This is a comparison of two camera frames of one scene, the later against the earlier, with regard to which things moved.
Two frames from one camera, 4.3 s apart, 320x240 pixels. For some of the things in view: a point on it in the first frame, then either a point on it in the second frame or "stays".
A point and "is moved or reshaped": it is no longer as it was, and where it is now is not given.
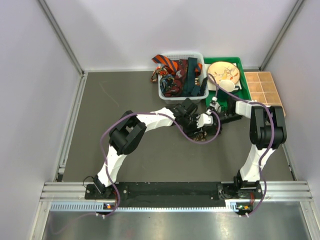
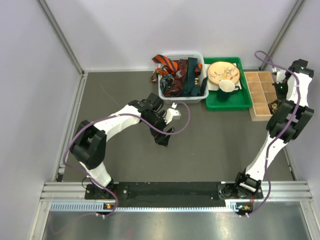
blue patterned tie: x=166 y=82 stays
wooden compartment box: x=262 y=89 stays
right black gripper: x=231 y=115 to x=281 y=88
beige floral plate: x=222 y=70 stays
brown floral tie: x=201 y=136 is moved or reshaped
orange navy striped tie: x=173 y=65 stays
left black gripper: x=193 y=130 to x=160 y=138
